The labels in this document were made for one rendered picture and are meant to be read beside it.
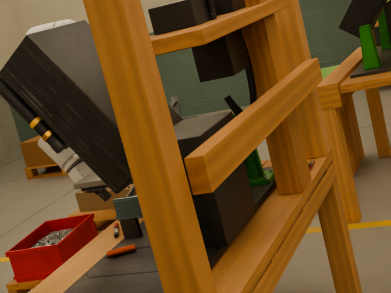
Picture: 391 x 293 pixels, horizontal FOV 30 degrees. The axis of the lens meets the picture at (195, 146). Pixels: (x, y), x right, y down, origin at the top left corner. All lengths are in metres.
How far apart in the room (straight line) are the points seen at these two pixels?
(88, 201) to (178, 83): 7.17
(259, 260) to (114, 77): 0.74
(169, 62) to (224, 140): 8.45
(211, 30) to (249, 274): 0.65
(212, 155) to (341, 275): 1.54
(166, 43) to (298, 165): 0.88
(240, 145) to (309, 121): 1.08
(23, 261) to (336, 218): 1.25
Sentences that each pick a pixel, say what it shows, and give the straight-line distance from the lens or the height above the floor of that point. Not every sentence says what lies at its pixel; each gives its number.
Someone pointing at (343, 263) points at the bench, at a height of 0.42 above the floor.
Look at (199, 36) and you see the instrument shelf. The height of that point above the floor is 1.52.
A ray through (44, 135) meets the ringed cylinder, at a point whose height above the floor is 1.33.
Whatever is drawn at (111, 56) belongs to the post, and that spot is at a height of 1.54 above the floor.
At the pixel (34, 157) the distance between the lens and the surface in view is 8.75.
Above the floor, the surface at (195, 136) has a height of 1.24.
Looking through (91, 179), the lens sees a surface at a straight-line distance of 2.41.
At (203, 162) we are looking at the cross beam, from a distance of 1.64.
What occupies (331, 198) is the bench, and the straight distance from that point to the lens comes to 3.00.
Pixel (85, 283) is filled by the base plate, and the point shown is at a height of 0.90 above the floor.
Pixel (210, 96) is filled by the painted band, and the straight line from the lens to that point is 10.07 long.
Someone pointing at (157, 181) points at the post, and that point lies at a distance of 1.59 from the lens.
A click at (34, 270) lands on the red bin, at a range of 2.66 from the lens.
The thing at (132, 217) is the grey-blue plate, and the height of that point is 0.97.
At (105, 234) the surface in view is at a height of 0.90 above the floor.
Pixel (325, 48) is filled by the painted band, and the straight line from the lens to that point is 9.49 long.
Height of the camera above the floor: 1.63
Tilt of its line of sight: 12 degrees down
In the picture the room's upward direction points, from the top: 14 degrees counter-clockwise
